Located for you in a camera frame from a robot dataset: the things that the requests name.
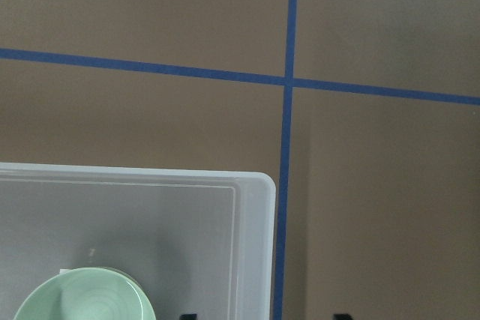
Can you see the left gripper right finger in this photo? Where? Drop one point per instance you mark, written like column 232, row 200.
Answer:
column 342, row 316

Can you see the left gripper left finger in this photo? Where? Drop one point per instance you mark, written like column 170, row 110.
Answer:
column 189, row 316

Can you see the green ceramic bowl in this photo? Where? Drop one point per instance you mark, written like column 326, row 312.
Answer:
column 88, row 293

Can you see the translucent white plastic box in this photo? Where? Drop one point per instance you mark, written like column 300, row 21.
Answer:
column 196, row 241

